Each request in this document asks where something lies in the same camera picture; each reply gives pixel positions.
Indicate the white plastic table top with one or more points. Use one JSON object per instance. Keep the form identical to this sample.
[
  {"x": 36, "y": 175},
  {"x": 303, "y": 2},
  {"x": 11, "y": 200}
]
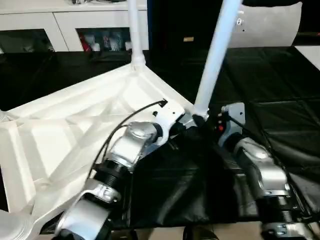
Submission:
[{"x": 62, "y": 125}]

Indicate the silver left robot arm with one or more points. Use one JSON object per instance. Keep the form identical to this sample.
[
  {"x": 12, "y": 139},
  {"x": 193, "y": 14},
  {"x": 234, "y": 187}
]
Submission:
[{"x": 130, "y": 142}]

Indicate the black work mat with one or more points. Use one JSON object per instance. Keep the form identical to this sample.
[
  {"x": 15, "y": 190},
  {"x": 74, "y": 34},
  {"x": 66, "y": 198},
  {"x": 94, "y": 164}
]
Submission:
[{"x": 262, "y": 82}]

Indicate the black box with gold label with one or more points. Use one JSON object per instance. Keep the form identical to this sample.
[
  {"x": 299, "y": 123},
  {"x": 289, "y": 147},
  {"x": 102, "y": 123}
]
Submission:
[{"x": 180, "y": 22}]

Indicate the dark right robot foot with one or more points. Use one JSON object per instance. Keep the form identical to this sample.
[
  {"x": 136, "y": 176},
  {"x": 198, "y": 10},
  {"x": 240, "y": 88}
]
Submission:
[{"x": 200, "y": 233}]

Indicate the grey cushion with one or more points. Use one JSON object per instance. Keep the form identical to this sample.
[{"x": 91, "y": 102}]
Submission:
[{"x": 270, "y": 27}]

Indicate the white flat board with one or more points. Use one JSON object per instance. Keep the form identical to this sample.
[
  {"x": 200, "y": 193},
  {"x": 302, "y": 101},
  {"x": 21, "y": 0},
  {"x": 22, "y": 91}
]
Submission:
[{"x": 310, "y": 55}]

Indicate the black bar with red mark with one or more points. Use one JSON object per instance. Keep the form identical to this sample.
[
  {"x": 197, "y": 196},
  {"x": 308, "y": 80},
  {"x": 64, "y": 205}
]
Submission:
[{"x": 310, "y": 35}]

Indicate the white glass-door cabinet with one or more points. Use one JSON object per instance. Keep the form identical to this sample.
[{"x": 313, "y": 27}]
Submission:
[{"x": 75, "y": 17}]

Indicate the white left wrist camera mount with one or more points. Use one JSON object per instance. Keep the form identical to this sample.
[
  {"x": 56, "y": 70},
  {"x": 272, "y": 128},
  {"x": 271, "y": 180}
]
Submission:
[{"x": 170, "y": 112}]

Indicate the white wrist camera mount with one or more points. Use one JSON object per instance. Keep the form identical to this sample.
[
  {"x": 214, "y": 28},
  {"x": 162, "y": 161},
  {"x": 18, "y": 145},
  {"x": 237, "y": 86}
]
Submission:
[
  {"x": 170, "y": 112},
  {"x": 236, "y": 112}
]

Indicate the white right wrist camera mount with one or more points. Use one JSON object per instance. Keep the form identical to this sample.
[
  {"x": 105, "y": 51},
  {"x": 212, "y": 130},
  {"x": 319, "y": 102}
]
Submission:
[{"x": 236, "y": 112}]

